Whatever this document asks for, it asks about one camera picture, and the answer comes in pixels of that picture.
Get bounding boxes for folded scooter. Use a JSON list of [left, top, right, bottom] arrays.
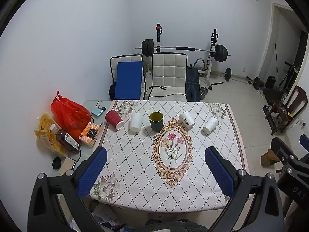
[[277, 61, 301, 90]]

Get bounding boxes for dark wooden chair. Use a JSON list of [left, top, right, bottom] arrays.
[[263, 85, 308, 136]]

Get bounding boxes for white cup with black print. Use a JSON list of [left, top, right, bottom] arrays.
[[178, 111, 196, 129]]

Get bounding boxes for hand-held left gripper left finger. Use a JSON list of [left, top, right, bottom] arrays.
[[27, 146, 108, 232]]

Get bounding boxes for plain white paper cup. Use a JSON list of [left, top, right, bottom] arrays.
[[130, 113, 143, 132]]

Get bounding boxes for black cable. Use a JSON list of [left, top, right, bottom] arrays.
[[144, 85, 186, 100]]

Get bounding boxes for dark grey cloth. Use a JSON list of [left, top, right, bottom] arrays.
[[144, 218, 209, 232]]

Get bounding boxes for wooden block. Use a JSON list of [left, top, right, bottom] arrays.
[[260, 149, 281, 167]]

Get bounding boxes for chrome dumbbell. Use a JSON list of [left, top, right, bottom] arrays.
[[199, 86, 211, 100]]

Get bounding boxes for red plastic bag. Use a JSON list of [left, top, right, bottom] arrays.
[[50, 91, 92, 137]]

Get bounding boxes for brown bottle with white cap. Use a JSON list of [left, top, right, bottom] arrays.
[[49, 124, 81, 153]]

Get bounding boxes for dark blue weight bench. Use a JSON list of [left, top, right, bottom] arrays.
[[185, 66, 201, 102]]

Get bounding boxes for dark green cup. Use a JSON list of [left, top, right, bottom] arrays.
[[149, 111, 164, 132]]

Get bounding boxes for white weight rack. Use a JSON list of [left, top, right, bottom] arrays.
[[154, 23, 218, 84]]

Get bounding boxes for barbell with black plates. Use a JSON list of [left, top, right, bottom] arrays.
[[135, 39, 231, 62]]

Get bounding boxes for papers under table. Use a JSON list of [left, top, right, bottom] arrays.
[[90, 204, 127, 232]]

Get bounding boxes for yellow snack bag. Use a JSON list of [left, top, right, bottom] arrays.
[[34, 112, 67, 157]]

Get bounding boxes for black speaker box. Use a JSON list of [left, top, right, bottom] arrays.
[[265, 75, 276, 89]]

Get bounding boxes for red paper cup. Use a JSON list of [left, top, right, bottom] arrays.
[[105, 109, 125, 130]]

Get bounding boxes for blue foam mat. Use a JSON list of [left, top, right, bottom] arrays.
[[114, 62, 143, 100]]

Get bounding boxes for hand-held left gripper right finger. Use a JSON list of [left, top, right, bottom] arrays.
[[204, 146, 284, 232]]

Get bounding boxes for white cup with faint print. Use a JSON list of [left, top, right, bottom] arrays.
[[202, 116, 220, 136]]

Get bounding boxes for white door frame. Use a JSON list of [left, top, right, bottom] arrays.
[[258, 2, 300, 84]]

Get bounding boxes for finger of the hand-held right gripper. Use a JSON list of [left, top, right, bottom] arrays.
[[299, 134, 309, 152], [270, 137, 300, 165]]

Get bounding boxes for orange tissue box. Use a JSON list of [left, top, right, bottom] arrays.
[[78, 122, 101, 148]]

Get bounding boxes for white padded chair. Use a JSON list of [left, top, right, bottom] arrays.
[[110, 54, 147, 101], [145, 52, 188, 102]]

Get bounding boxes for floral patterned tablecloth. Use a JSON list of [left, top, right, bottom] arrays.
[[89, 100, 249, 211]]

